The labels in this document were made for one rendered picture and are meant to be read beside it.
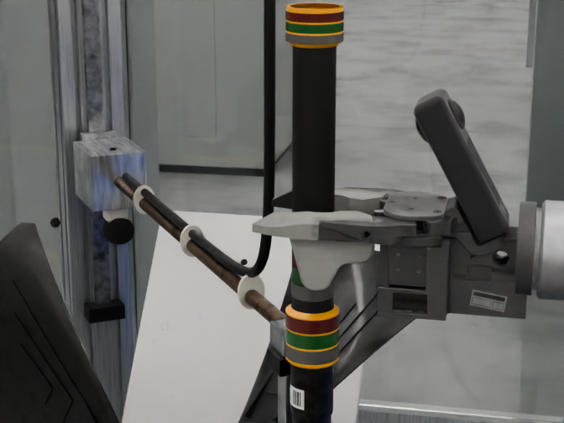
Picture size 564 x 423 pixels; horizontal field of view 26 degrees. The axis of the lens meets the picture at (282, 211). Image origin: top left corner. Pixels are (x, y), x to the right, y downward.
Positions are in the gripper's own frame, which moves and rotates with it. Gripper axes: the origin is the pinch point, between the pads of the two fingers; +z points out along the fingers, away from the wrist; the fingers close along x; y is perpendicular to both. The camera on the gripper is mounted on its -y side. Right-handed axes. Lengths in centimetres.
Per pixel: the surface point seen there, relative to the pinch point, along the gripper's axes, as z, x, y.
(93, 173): 33, 45, 10
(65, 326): 21.2, 7.0, 14.6
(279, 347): 0.2, 1.7, 12.6
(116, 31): 34, 58, -5
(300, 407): -2.3, -1.9, 16.2
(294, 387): -1.8, -1.5, 14.7
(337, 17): -4.8, -1.3, -15.1
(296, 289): -1.9, -1.5, 6.3
